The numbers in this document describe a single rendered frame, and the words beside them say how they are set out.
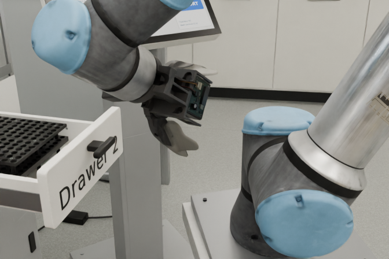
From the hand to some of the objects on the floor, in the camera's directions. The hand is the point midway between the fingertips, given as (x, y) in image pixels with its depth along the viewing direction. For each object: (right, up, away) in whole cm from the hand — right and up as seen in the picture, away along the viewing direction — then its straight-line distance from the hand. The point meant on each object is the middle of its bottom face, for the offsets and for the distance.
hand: (194, 113), depth 78 cm
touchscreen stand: (-20, -64, +102) cm, 122 cm away
